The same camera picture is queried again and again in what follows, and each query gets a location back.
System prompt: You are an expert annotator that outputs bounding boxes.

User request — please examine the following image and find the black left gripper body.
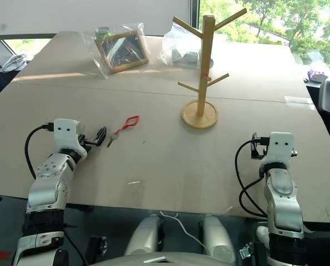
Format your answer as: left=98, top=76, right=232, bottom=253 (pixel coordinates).
left=77, top=134, right=93, bottom=152

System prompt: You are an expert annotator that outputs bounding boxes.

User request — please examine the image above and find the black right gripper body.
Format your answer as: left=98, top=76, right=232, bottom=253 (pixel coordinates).
left=250, top=132, right=270, bottom=161

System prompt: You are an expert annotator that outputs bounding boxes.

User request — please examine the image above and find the wooden tree hanger stand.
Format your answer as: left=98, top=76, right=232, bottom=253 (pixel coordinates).
left=172, top=7, right=248, bottom=129

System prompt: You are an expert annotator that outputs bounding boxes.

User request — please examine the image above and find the purple box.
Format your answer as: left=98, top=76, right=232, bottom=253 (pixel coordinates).
left=307, top=69, right=328, bottom=84

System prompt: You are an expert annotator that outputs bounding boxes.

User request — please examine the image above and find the silver right robot leg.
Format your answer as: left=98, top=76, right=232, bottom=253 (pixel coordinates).
left=200, top=214, right=237, bottom=264

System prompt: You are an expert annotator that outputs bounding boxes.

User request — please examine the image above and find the silver robot leg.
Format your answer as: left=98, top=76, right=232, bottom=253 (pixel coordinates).
left=200, top=214, right=237, bottom=264
left=124, top=214, right=165, bottom=257

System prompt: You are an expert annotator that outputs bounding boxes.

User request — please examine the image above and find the metal clamp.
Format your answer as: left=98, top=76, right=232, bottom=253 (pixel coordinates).
left=238, top=242, right=255, bottom=260

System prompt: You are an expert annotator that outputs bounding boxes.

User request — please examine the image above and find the green drink can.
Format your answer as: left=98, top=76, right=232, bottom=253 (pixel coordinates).
left=94, top=26, right=111, bottom=39

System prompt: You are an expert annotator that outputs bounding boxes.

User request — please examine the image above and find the white bundled cloth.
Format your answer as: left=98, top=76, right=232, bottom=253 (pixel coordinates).
left=2, top=53, right=28, bottom=73

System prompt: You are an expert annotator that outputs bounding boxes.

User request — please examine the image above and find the black foot block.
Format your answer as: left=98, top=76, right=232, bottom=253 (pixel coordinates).
left=85, top=235, right=108, bottom=264

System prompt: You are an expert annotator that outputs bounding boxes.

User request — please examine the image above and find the silver left robot leg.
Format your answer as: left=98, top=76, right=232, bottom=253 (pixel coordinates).
left=124, top=214, right=165, bottom=257

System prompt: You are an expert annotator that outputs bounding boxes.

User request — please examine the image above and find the clear bag with grey items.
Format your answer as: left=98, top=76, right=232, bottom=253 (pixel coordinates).
left=157, top=22, right=215, bottom=70

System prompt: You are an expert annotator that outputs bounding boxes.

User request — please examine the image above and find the silver robot torso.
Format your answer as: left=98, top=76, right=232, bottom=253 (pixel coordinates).
left=88, top=250, right=239, bottom=266

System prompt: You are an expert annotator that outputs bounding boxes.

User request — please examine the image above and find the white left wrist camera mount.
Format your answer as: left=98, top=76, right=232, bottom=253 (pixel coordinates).
left=53, top=118, right=88, bottom=156

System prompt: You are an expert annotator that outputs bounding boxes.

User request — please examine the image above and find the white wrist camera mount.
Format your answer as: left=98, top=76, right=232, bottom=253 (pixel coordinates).
left=260, top=132, right=295, bottom=167
left=53, top=118, right=88, bottom=156

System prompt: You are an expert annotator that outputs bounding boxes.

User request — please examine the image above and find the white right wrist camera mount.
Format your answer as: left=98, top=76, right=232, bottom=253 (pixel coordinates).
left=260, top=132, right=295, bottom=167

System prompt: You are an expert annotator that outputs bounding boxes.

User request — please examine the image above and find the key with red loop cord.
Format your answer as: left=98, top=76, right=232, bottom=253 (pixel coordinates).
left=106, top=115, right=140, bottom=148

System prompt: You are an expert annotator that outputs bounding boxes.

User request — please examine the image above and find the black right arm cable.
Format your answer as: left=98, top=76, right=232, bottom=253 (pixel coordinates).
left=235, top=138, right=268, bottom=218

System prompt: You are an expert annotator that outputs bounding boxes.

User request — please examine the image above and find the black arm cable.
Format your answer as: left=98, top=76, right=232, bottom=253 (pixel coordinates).
left=235, top=138, right=268, bottom=218
left=24, top=124, right=54, bottom=180

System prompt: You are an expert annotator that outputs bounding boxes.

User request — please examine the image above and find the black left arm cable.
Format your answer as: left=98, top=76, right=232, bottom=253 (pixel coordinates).
left=24, top=124, right=54, bottom=180

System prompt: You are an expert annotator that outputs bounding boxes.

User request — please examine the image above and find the clear plastic bag around frame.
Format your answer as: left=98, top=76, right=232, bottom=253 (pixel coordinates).
left=79, top=23, right=152, bottom=80

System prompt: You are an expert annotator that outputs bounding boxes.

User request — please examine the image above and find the wooden picture frame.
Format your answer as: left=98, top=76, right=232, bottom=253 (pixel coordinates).
left=94, top=29, right=150, bottom=74

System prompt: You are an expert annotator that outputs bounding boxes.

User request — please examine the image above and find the white cable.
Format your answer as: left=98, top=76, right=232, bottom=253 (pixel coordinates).
left=159, top=211, right=210, bottom=252

